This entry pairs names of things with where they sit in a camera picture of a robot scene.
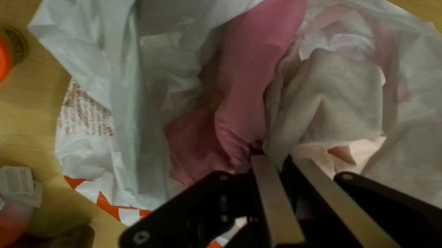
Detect pink cloth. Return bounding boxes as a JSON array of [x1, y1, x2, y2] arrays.
[[163, 0, 310, 188]]

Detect orange small ball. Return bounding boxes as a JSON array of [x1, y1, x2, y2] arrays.
[[0, 26, 31, 86]]

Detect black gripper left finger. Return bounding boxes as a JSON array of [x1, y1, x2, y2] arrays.
[[118, 153, 307, 248]]

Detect white plastic bag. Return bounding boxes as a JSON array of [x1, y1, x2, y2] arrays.
[[26, 0, 442, 229]]

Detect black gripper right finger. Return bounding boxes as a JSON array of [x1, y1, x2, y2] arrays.
[[281, 154, 442, 248]]

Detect pale cream cloth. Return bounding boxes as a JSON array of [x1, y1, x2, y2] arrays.
[[264, 46, 388, 165]]

